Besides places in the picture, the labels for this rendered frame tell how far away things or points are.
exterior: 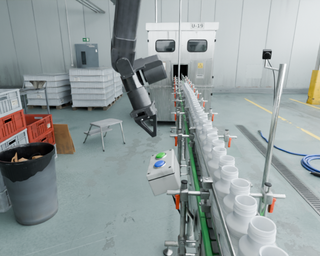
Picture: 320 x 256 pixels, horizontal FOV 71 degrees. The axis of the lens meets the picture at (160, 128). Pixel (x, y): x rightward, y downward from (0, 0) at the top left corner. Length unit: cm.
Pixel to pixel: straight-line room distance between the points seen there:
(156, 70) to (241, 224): 42
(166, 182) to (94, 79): 614
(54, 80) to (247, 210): 700
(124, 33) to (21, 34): 1179
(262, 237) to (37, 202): 206
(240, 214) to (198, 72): 443
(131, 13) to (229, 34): 1004
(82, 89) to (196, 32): 363
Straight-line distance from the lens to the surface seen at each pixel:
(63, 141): 370
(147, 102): 64
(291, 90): 1153
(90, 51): 1086
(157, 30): 478
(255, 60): 1083
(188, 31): 478
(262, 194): 63
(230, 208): 49
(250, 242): 41
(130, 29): 57
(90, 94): 675
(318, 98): 903
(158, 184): 64
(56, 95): 729
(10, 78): 1281
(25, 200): 228
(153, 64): 63
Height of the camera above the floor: 140
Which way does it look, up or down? 17 degrees down
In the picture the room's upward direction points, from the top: straight up
